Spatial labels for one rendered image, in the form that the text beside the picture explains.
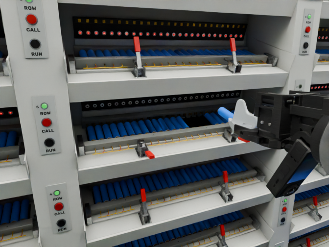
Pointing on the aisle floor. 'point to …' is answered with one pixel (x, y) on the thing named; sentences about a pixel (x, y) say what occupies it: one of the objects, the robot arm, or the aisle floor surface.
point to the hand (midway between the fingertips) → (238, 123)
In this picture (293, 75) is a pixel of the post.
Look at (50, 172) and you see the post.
